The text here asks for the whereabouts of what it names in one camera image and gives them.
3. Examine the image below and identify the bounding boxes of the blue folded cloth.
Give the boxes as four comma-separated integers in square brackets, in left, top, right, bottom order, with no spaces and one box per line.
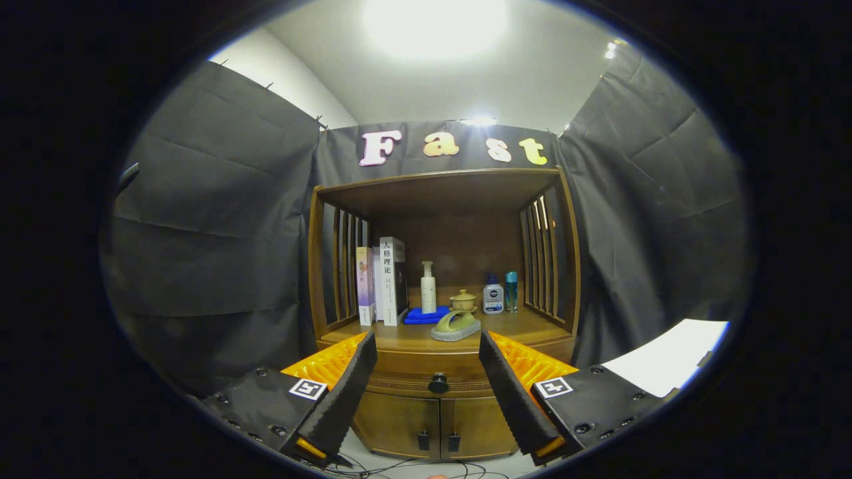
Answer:
[404,306,451,325]

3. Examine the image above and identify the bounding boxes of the wooden cabinet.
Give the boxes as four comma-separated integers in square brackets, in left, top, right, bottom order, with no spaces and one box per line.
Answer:
[308,166,582,462]

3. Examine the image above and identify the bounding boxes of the wooden countertop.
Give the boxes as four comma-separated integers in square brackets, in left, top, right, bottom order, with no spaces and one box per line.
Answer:
[318,306,574,355]

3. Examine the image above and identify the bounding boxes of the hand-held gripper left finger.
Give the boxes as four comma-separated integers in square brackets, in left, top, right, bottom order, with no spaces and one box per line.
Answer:
[200,331,378,466]

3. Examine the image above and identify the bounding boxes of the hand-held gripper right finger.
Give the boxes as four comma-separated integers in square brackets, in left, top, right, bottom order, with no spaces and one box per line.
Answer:
[477,331,673,468]

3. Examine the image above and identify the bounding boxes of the white bottle with blue cap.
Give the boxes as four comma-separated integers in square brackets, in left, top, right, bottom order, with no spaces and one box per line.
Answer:
[483,273,505,315]

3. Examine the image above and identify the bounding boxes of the thin white book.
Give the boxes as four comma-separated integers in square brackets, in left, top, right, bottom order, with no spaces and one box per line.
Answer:
[371,246,383,322]

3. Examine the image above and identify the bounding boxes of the purple book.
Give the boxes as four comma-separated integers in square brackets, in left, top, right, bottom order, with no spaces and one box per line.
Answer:
[355,247,376,327]

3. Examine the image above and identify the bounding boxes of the white pump bottle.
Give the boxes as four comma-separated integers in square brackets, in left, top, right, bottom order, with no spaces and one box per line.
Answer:
[421,261,437,314]

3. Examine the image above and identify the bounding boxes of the thick white book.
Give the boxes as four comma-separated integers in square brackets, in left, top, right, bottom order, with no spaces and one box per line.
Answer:
[379,237,409,327]

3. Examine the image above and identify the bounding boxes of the wooden cabinet door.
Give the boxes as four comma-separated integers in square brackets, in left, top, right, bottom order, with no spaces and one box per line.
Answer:
[439,396,520,462]
[351,391,441,460]

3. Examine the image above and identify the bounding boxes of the green scrubbing brush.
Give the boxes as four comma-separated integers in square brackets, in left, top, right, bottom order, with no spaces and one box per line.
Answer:
[430,310,482,343]

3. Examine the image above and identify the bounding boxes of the wooden drawer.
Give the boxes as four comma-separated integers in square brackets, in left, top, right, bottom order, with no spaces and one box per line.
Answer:
[365,343,577,400]

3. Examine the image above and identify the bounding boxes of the black floor cable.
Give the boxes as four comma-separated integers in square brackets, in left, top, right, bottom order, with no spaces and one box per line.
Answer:
[319,452,513,479]

